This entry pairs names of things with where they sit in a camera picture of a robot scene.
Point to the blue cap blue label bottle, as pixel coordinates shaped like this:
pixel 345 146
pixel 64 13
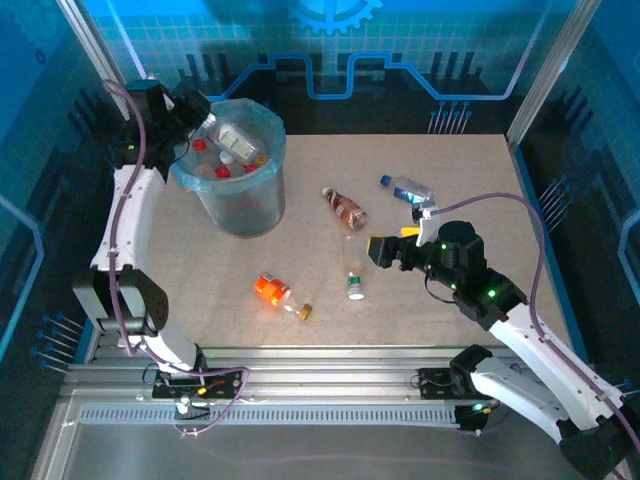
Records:
pixel 410 190

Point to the clear bottle green label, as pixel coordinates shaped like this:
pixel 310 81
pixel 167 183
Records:
pixel 354 285

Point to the brown label drink bottle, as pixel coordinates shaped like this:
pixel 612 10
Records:
pixel 347 210

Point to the slim clear bottle red label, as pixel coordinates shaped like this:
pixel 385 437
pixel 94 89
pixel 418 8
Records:
pixel 250 168

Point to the orange label bottle gold cap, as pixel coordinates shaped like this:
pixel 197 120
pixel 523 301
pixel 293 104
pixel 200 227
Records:
pixel 272 290

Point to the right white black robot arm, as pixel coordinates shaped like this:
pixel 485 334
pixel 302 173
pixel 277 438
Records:
pixel 540 360

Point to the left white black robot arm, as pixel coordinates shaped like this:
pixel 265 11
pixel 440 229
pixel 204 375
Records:
pixel 125 220

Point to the blue plastic bin liner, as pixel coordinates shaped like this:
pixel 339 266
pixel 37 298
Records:
pixel 277 145

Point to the grey plastic waste bin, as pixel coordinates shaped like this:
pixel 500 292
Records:
pixel 245 210

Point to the black connector box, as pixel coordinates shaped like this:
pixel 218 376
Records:
pixel 472 417

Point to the grey metal shelf panel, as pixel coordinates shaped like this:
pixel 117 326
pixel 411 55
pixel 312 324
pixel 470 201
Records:
pixel 320 450

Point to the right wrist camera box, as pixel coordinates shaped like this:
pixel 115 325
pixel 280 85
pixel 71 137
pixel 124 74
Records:
pixel 426 220

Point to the aluminium frame post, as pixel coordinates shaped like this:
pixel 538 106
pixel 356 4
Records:
pixel 107 75
pixel 550 75

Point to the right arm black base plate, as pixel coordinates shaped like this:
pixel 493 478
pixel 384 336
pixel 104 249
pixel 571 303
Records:
pixel 432 385

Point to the long aluminium base rail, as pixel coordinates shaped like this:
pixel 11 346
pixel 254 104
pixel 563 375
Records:
pixel 325 372

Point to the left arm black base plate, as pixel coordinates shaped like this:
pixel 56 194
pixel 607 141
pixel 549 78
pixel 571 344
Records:
pixel 225 385

